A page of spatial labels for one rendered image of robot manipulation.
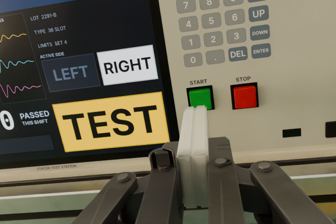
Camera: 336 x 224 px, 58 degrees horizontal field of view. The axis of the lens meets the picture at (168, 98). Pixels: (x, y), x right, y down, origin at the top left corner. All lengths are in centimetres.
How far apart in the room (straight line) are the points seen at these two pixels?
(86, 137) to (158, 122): 7
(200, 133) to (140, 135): 13
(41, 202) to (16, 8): 18
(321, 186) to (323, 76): 9
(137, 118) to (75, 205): 10
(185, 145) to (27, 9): 20
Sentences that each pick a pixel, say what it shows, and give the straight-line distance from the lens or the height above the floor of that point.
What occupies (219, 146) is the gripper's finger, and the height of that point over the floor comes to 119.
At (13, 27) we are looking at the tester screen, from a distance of 31.
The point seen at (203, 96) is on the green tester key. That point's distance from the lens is 26.
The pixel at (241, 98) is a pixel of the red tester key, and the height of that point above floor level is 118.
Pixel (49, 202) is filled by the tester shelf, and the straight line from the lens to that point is 32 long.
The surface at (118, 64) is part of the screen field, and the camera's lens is 27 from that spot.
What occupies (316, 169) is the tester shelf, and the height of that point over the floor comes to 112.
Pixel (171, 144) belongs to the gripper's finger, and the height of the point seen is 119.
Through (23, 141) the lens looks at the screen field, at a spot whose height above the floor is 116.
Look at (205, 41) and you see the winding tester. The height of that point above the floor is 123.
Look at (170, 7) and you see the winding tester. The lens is 26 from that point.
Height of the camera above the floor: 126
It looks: 17 degrees down
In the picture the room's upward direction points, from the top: 9 degrees counter-clockwise
